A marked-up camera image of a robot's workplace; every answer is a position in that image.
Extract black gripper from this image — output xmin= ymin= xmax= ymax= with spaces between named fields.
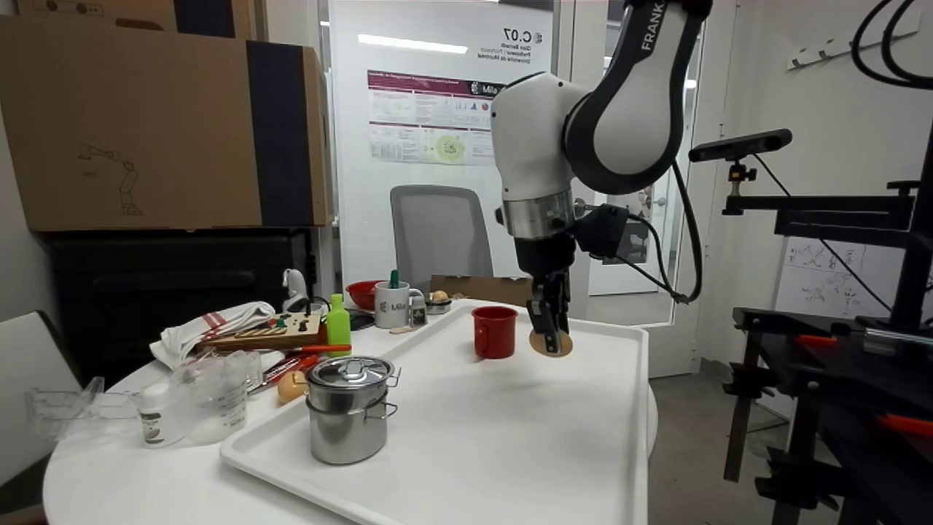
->
xmin=510 ymin=229 xmax=581 ymax=356

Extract red mug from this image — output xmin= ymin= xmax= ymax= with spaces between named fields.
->
xmin=471 ymin=303 xmax=523 ymax=362

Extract white printed mug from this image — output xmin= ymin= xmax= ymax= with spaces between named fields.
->
xmin=373 ymin=282 xmax=433 ymax=334

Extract metal strainer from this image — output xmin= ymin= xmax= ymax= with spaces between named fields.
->
xmin=424 ymin=284 xmax=459 ymax=317

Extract grey mesh office chair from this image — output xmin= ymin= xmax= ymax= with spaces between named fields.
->
xmin=388 ymin=184 xmax=495 ymax=290

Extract white plastic tray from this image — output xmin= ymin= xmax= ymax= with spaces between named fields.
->
xmin=218 ymin=296 xmax=653 ymax=525

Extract red bowl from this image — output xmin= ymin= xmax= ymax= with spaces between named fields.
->
xmin=344 ymin=276 xmax=386 ymax=315

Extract green plastic bottle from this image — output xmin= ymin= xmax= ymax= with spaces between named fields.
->
xmin=325 ymin=290 xmax=353 ymax=357

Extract purple header poster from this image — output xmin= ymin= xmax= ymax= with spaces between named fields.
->
xmin=366 ymin=66 xmax=516 ymax=168

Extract steel pot with lid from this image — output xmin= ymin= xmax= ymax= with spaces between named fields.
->
xmin=304 ymin=352 xmax=404 ymax=470

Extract white spray bottle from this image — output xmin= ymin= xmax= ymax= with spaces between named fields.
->
xmin=280 ymin=264 xmax=312 ymax=315

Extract whiteboard with scribbles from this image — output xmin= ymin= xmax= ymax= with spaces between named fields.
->
xmin=772 ymin=236 xmax=918 ymax=319

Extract wooden board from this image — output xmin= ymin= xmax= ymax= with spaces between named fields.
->
xmin=201 ymin=309 xmax=329 ymax=356

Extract black workbench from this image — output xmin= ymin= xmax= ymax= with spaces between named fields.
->
xmin=721 ymin=303 xmax=933 ymax=525

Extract white cloth red print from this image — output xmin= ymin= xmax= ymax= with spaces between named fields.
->
xmin=146 ymin=296 xmax=280 ymax=372

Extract clear plastic container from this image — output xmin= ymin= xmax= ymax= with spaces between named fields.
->
xmin=163 ymin=346 xmax=265 ymax=445

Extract small white bottle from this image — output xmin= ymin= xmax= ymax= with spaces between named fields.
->
xmin=135 ymin=382 xmax=175 ymax=449

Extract large cardboard box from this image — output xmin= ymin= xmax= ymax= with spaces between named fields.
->
xmin=0 ymin=10 xmax=337 ymax=236

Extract clear plastic bag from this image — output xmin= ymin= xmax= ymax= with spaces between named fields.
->
xmin=25 ymin=376 xmax=150 ymax=449

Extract black stereo camera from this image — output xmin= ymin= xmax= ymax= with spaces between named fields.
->
xmin=685 ymin=126 xmax=796 ymax=165

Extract orange clamp handle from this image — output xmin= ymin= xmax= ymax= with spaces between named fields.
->
xmin=876 ymin=410 xmax=933 ymax=439
xmin=791 ymin=333 xmax=845 ymax=356

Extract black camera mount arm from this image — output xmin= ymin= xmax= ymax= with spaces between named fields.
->
xmin=721 ymin=126 xmax=933 ymax=333

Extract white wall hook rail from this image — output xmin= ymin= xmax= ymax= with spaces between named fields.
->
xmin=787 ymin=21 xmax=921 ymax=72

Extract thick black cable loop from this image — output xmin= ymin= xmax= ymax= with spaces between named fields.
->
xmin=853 ymin=0 xmax=933 ymax=92

